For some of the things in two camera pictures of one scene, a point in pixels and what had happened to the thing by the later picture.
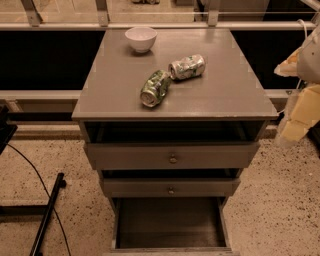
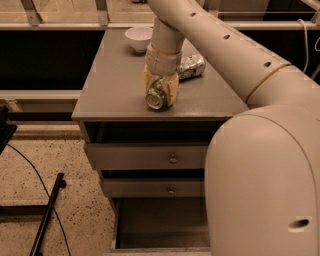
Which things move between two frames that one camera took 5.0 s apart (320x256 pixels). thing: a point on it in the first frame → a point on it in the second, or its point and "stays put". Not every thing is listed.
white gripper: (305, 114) → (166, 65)
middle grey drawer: (171, 187) stays put
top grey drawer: (173, 156) stays put
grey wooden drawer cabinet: (170, 118) stays put
